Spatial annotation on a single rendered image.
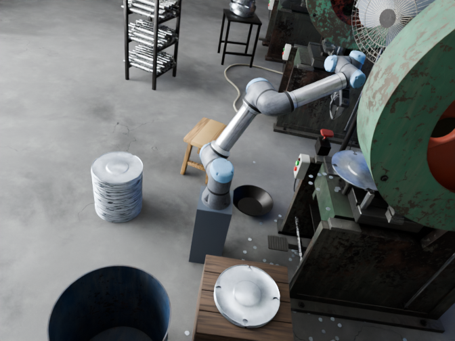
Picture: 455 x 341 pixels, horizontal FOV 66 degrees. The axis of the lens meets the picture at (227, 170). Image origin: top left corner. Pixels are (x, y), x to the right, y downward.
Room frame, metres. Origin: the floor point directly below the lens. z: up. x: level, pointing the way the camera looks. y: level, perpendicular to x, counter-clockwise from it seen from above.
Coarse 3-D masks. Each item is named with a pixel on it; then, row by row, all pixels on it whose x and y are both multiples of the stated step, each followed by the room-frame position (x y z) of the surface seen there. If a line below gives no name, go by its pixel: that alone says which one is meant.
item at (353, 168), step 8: (344, 152) 1.50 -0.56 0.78; (352, 152) 1.51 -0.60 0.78; (360, 152) 1.52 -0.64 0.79; (336, 160) 1.41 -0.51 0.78; (344, 160) 1.43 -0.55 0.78; (352, 160) 1.44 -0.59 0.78; (360, 160) 1.46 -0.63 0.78; (336, 168) 1.34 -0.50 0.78; (344, 168) 1.36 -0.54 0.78; (352, 168) 1.36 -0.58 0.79; (360, 168) 1.38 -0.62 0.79; (368, 168) 1.39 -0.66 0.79; (344, 176) 1.30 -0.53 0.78; (352, 176) 1.31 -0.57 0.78; (360, 176) 1.32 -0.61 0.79; (368, 176) 1.33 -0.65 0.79; (352, 184) 1.25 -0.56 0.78; (360, 184) 1.27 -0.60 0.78; (368, 184) 1.28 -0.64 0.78
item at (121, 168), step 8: (112, 152) 1.64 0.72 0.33; (120, 152) 1.66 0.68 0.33; (96, 160) 1.54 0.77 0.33; (104, 160) 1.55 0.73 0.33; (112, 160) 1.57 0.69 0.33; (120, 160) 1.58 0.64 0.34; (128, 160) 1.60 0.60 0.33; (136, 160) 1.62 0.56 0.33; (96, 168) 1.47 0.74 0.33; (104, 168) 1.48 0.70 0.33; (112, 168) 1.49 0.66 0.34; (120, 168) 1.51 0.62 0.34; (128, 168) 1.53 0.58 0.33; (136, 168) 1.54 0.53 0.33; (96, 176) 1.41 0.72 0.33; (104, 176) 1.42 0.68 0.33; (112, 176) 1.44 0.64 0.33; (120, 176) 1.45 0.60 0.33; (128, 176) 1.47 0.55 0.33
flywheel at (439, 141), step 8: (448, 112) 0.98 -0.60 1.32; (448, 136) 1.01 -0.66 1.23; (432, 144) 0.98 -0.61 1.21; (440, 144) 0.98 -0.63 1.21; (448, 144) 0.99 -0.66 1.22; (432, 152) 0.98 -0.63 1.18; (440, 152) 0.98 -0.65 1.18; (448, 152) 0.99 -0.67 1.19; (432, 160) 0.98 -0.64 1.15; (440, 160) 0.99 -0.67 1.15; (448, 160) 0.99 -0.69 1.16; (432, 168) 0.99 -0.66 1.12; (440, 168) 0.99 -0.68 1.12; (448, 168) 0.99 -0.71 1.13; (440, 176) 0.99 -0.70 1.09; (448, 176) 0.99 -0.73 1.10; (440, 184) 0.99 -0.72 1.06; (448, 184) 0.99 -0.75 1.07
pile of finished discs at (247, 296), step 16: (224, 272) 0.94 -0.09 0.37; (240, 272) 0.96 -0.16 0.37; (256, 272) 0.98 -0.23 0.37; (224, 288) 0.86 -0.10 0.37; (240, 288) 0.87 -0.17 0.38; (256, 288) 0.89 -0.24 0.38; (272, 288) 0.91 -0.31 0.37; (224, 304) 0.79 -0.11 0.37; (240, 304) 0.80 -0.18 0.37; (256, 304) 0.82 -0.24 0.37; (272, 304) 0.83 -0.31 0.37; (240, 320) 0.73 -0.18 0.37; (256, 320) 0.75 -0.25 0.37
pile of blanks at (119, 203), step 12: (96, 180) 1.39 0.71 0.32; (96, 192) 1.42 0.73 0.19; (108, 192) 1.39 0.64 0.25; (120, 192) 1.40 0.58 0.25; (132, 192) 1.45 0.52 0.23; (96, 204) 1.42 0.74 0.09; (108, 204) 1.38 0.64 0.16; (120, 204) 1.39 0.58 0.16; (132, 204) 1.44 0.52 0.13; (108, 216) 1.38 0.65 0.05; (120, 216) 1.39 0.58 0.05; (132, 216) 1.44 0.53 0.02
